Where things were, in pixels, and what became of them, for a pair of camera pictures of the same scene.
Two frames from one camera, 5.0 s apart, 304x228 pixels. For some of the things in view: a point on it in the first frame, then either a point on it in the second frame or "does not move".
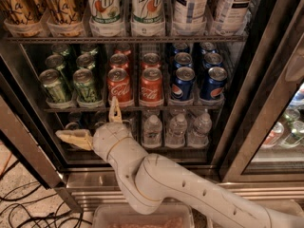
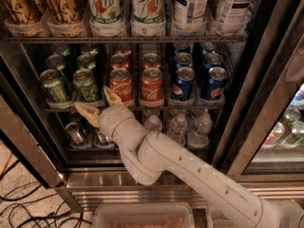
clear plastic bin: [184, 218] -> [218, 217]
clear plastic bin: [124, 216] does not move
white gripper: [109, 137] -> [111, 119]
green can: [85, 61] does not move
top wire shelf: [130, 38] does not move
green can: [85, 85] does not move
